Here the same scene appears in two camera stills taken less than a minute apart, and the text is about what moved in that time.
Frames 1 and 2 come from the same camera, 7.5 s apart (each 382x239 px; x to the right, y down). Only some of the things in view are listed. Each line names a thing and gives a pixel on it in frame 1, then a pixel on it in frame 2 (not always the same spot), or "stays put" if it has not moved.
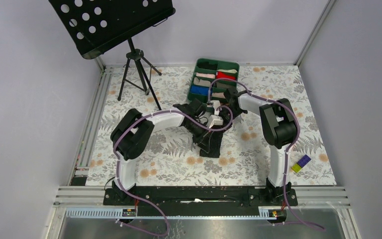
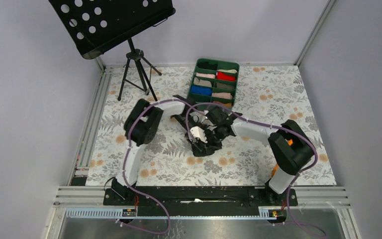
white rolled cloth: [228, 70] stays put
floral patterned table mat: [171, 157] stays put
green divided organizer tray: [212, 79] stays put
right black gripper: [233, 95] -> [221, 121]
